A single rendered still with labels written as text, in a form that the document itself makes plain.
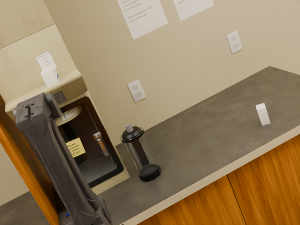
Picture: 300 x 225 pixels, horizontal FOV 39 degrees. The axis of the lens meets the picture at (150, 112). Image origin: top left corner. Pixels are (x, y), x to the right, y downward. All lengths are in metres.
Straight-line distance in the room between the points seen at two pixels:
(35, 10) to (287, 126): 1.15
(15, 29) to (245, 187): 1.16
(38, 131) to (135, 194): 0.86
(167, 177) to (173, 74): 0.71
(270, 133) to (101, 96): 0.91
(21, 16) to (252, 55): 1.38
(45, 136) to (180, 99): 1.43
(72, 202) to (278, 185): 1.12
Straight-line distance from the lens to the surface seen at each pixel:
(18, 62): 1.78
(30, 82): 1.79
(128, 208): 1.80
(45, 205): 1.88
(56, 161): 1.11
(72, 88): 1.73
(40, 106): 1.10
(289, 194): 2.07
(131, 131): 1.82
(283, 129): 1.92
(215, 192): 1.86
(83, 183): 1.24
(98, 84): 2.27
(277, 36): 2.65
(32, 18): 1.76
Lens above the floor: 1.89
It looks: 22 degrees down
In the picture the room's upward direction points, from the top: 24 degrees counter-clockwise
